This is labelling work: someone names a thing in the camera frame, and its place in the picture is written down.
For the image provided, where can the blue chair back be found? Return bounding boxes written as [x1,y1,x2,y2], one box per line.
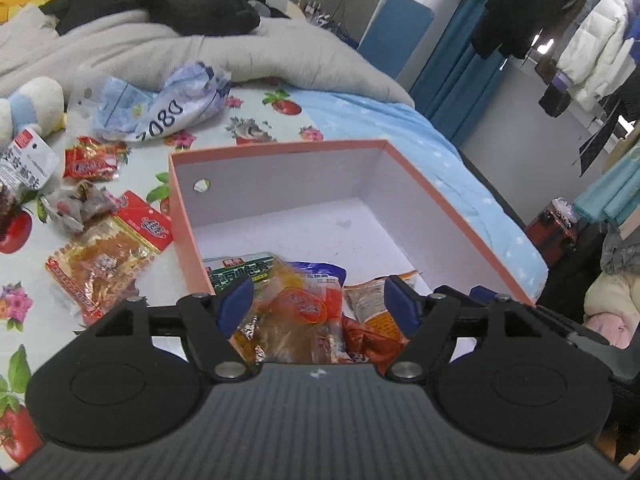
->
[358,0,434,78]

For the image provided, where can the pink deep gift box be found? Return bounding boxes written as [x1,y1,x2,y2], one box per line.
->
[168,140,534,304]

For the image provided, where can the crumpled blue white plastic bag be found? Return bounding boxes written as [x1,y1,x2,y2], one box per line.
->
[66,62,231,143]

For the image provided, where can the grey duvet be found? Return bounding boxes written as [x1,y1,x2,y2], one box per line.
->
[1,4,413,105]

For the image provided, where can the clear dark snack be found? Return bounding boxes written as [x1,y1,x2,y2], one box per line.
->
[41,180,117,235]

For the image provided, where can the small red snack packet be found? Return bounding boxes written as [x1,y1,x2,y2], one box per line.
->
[62,136,130,182]

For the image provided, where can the shrimp flavour snack bag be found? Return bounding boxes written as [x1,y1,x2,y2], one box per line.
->
[0,127,60,234]

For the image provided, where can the white blue plush toy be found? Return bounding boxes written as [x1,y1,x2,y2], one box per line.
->
[0,77,65,150]

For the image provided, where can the green white snack bag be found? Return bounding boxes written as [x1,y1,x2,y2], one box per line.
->
[203,252,277,294]

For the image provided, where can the red suitcase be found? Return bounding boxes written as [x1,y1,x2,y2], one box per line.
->
[525,197,578,269]

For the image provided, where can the red yellow dried tofu pack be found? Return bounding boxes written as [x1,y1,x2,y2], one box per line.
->
[44,191,172,325]

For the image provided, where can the blue white snack bag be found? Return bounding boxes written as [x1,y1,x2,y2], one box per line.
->
[290,261,347,296]

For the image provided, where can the blue curtain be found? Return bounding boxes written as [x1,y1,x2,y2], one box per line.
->
[410,0,506,148]

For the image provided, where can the fruit print tablecloth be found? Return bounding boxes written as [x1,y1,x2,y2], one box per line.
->
[1,80,323,471]

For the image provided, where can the hanging clothes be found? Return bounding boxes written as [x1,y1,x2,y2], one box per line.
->
[459,0,640,176]

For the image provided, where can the orange snack bag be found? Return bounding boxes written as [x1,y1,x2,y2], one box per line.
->
[343,276,400,337]

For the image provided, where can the red foil snack bag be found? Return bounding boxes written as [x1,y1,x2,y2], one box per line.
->
[342,316,406,373]

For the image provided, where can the black clothes pile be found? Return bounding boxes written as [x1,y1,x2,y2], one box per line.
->
[39,0,286,37]

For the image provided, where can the light blue star bedsheet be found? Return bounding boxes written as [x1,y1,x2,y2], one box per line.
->
[293,89,549,300]

